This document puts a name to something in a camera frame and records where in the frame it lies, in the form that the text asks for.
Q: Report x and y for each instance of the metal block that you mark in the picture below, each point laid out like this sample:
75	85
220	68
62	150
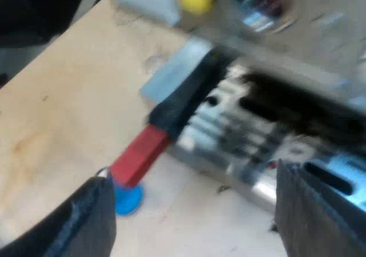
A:
174	69

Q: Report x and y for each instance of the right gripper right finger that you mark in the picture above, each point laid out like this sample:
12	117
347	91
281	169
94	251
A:
314	219

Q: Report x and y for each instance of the bright blue tamper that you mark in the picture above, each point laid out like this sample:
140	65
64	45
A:
128	201

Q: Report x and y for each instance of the steel espresso machine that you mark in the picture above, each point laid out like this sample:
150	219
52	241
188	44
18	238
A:
286	82

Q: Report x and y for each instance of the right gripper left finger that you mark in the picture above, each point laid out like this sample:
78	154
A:
71	222

